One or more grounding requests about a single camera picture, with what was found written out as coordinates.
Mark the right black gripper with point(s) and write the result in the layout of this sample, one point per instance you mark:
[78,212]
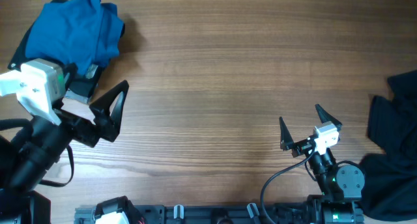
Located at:
[300,146]

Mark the dark clothes pile right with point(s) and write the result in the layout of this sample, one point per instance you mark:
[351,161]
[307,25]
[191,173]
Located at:
[389,193]

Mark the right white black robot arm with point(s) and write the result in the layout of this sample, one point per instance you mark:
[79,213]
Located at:
[340,183]

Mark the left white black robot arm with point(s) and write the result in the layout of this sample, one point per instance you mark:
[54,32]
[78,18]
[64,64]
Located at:
[39,144]

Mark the blue polo shirt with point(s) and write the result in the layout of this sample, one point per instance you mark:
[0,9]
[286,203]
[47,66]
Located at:
[75,32]

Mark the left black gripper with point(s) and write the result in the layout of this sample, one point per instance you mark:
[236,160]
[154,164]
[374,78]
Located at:
[108,120]

